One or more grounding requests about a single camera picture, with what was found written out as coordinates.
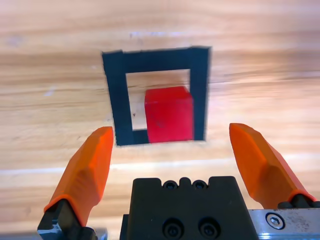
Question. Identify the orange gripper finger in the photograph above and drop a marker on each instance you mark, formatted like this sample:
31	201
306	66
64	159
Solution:
265	170
87	175

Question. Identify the red wooden cube block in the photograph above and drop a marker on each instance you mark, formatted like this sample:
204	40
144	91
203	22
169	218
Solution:
170	117

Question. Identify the black tape square outline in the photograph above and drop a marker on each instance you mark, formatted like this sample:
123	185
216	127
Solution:
115	100

